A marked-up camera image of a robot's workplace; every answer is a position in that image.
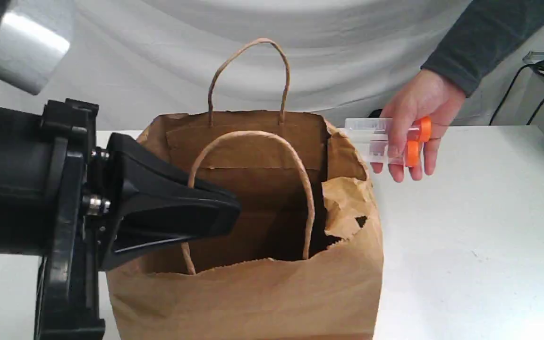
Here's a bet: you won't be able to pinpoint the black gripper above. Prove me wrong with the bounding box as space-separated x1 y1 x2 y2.
0 99 241 340

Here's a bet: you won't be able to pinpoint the brown paper bag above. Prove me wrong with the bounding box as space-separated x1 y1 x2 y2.
107 38 384 340

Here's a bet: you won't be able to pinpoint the orange-capped clear tube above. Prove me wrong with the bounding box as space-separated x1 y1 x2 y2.
348 135 421 168
345 118 432 143

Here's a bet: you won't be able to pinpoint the dark grey sleeved forearm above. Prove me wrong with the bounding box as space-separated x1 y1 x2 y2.
422 0 544 97

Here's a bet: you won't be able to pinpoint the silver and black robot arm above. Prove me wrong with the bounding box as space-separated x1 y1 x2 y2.
0 0 240 340

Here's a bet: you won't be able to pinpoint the black rounded object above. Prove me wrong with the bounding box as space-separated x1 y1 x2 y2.
368 109 383 118

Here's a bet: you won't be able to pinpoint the person's bare hand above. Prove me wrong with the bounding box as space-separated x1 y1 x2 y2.
381 69 466 181

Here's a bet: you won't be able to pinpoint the white backdrop cloth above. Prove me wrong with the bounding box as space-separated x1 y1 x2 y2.
0 0 544 132

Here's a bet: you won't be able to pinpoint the black cables at right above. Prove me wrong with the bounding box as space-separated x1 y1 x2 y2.
489 56 544 126

